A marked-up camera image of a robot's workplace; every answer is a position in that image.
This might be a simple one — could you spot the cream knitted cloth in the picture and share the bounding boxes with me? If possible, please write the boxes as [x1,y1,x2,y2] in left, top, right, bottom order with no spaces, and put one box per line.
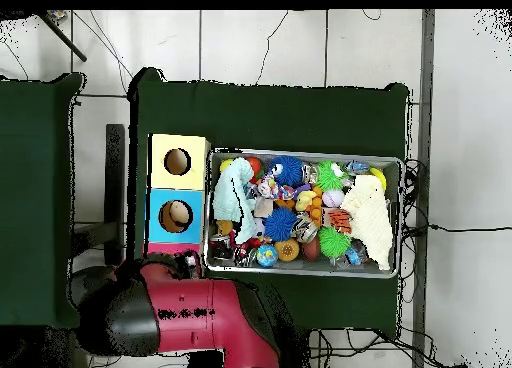
[339,174,395,272]

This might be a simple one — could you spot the shallow clear mesh bin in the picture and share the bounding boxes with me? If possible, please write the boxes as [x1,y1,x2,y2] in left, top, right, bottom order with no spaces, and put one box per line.
[202,147,404,280]

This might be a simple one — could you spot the neighbouring dark green table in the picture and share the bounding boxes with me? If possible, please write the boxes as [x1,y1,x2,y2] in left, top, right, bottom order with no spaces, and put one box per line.
[0,72,90,330]

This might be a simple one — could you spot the red ball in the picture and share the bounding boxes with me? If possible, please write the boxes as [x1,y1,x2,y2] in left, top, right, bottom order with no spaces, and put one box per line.
[244,156,264,184]

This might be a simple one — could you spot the black slanted rod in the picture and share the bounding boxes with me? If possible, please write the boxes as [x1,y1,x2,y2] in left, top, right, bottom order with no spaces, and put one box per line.
[37,11,88,63]

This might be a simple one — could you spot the green spiky ball with eyes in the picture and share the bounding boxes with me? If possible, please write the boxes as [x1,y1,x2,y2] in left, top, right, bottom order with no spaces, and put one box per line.
[315,160,346,192]

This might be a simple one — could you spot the plain green spiky ball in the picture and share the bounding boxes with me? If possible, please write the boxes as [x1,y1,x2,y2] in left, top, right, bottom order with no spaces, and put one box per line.
[317,226,352,259]

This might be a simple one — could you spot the wooden box with three holes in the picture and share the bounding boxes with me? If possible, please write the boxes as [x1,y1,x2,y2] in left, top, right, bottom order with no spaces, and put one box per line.
[143,133,212,261]

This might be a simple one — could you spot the yellow plush toy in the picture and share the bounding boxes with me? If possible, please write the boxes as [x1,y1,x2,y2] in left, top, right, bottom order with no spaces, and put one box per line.
[294,189,318,212]

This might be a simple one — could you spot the mint green cloth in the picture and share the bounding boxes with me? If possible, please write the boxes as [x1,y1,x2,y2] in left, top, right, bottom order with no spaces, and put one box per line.
[212,156,257,245]

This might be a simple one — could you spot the orange tiger plush toy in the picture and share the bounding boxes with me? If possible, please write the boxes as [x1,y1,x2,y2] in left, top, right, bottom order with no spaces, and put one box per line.
[327,208,353,235]

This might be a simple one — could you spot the white baseball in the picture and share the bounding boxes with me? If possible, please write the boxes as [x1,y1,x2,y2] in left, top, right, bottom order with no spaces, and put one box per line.
[321,188,346,208]

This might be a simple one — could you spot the black upright panel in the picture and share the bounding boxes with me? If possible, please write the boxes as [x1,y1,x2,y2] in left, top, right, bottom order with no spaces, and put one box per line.
[104,123,126,265]

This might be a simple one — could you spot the plain blue spiky ball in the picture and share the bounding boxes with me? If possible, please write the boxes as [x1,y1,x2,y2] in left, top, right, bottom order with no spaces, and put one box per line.
[262,206,298,242]

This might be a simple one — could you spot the blue spiky ball with eyes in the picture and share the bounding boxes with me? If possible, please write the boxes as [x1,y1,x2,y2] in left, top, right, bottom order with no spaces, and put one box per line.
[268,155,305,187]

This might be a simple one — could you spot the black power cable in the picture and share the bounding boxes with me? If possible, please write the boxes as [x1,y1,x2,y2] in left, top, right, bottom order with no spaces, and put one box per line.
[401,222,512,234]

